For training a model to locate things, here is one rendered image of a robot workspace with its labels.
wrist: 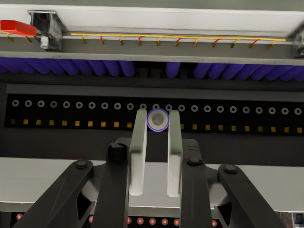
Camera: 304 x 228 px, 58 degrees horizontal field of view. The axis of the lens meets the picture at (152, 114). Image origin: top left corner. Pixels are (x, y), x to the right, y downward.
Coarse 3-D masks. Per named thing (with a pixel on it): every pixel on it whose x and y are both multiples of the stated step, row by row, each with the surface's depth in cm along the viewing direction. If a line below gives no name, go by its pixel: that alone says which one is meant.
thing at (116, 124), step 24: (24, 96) 44; (48, 96) 44; (72, 96) 44; (24, 120) 43; (48, 120) 43; (72, 120) 43; (96, 120) 43; (120, 120) 44; (192, 120) 43; (216, 120) 43; (240, 120) 43; (264, 120) 43; (288, 120) 43
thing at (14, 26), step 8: (0, 24) 20; (8, 24) 20; (16, 24) 20; (24, 24) 22; (8, 32) 21; (16, 32) 21; (24, 32) 22; (32, 32) 23; (40, 32) 25; (48, 40) 27
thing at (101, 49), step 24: (0, 48) 31; (24, 48) 31; (72, 48) 31; (96, 48) 31; (120, 48) 31; (144, 48) 31; (168, 48) 31; (192, 48) 31; (216, 48) 31; (240, 48) 31; (264, 48) 31; (288, 48) 31
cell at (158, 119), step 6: (156, 108) 21; (150, 114) 21; (156, 114) 21; (162, 114) 21; (150, 120) 21; (156, 120) 21; (162, 120) 21; (168, 120) 21; (150, 126) 21; (156, 126) 21; (162, 126) 21
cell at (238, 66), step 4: (228, 64) 36; (232, 64) 35; (236, 64) 34; (240, 64) 33; (244, 64) 34; (228, 68) 36; (232, 68) 35; (236, 68) 35; (240, 68) 35; (224, 72) 38; (228, 72) 37; (232, 72) 37; (236, 72) 37; (224, 76) 39; (228, 76) 38; (232, 76) 38
